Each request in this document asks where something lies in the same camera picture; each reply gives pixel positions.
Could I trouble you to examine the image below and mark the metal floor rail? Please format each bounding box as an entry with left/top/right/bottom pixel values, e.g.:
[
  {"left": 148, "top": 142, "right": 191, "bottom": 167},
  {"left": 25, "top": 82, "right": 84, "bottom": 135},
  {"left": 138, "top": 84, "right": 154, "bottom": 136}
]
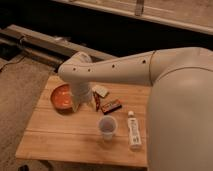
[{"left": 0, "top": 25, "right": 115, "bottom": 60}]

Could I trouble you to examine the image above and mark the white rectangular packet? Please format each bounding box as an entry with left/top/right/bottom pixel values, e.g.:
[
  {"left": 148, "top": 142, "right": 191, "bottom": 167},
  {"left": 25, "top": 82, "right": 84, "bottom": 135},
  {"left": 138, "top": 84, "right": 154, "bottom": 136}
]
[{"left": 92, "top": 85, "right": 109, "bottom": 98}]

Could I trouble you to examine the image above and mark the black cable on floor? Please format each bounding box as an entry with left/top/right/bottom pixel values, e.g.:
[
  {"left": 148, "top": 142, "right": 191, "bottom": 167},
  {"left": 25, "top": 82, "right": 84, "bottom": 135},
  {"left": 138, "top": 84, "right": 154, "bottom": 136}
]
[{"left": 0, "top": 53, "right": 28, "bottom": 73}]

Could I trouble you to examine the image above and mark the wooden table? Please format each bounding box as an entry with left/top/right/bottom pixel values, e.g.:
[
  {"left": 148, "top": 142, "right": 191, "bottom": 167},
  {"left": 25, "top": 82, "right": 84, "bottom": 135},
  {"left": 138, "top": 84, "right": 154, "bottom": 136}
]
[{"left": 16, "top": 76, "right": 150, "bottom": 167}]

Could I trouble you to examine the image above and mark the white ceramic cup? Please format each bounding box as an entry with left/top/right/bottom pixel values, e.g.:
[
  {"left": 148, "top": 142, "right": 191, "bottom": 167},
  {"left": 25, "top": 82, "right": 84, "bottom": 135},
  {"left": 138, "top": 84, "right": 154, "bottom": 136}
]
[{"left": 98, "top": 116, "right": 117, "bottom": 140}]

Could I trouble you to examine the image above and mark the orange ceramic bowl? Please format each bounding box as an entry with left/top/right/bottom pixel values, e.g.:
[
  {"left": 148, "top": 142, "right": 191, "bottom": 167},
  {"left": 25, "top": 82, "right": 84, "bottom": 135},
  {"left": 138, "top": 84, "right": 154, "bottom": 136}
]
[{"left": 50, "top": 84, "right": 73, "bottom": 110}]

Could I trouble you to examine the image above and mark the white tube with label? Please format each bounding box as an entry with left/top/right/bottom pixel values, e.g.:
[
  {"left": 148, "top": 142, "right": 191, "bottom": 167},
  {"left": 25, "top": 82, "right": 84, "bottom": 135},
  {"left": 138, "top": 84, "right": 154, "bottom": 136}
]
[{"left": 127, "top": 111, "right": 142, "bottom": 149}]

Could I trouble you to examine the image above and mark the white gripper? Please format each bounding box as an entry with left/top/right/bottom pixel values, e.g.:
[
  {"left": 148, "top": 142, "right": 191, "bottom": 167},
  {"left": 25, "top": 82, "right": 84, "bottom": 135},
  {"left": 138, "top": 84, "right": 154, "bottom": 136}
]
[{"left": 70, "top": 82, "right": 92, "bottom": 112}]

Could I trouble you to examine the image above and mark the dark snack bar wrapper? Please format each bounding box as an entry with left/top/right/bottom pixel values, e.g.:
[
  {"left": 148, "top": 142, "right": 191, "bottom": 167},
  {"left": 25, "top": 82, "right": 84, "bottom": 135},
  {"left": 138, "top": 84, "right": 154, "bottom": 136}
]
[{"left": 101, "top": 99, "right": 122, "bottom": 115}]

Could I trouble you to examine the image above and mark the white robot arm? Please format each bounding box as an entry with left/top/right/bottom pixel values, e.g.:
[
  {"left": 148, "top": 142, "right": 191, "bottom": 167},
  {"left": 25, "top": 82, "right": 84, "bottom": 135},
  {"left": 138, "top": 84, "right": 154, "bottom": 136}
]
[{"left": 58, "top": 47, "right": 213, "bottom": 171}]

